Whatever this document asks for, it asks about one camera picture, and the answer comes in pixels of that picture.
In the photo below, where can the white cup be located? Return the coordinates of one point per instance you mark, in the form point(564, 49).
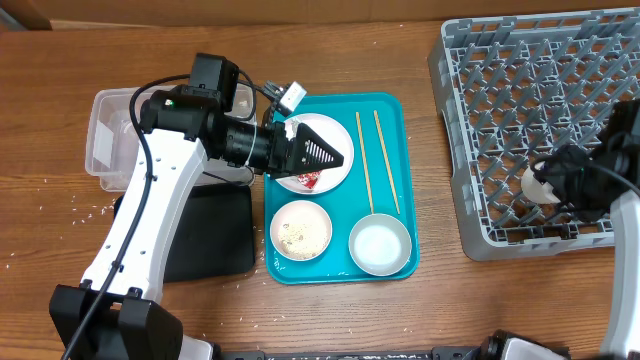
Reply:
point(535, 191)

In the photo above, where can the grey plastic dish rack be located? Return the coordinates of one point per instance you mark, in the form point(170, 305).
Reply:
point(512, 88)

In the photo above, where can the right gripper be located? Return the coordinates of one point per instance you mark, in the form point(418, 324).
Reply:
point(554, 172)

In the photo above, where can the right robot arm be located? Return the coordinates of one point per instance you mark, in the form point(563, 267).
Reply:
point(622, 135)

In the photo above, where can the red snack wrapper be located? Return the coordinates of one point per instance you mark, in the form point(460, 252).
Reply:
point(309, 180)

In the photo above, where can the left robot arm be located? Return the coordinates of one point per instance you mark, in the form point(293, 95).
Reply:
point(115, 312)

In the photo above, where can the clear plastic waste bin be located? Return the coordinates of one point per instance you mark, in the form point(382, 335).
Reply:
point(112, 144)

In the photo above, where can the wooden chopstick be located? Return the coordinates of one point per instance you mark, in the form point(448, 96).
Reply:
point(364, 162)
point(386, 160)

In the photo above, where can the teal plastic serving tray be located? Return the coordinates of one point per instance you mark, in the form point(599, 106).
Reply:
point(347, 203)

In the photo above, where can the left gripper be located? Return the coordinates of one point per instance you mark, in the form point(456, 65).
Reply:
point(278, 164)

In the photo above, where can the black plastic tray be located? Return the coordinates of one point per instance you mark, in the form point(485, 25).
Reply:
point(215, 235)

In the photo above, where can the pile of rice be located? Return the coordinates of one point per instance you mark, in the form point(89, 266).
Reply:
point(301, 240)

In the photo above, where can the large white round plate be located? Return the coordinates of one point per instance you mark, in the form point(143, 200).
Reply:
point(335, 135)

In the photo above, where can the grey bowl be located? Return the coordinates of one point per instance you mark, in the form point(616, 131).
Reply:
point(380, 245)

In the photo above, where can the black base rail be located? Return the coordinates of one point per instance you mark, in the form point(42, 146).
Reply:
point(491, 348)

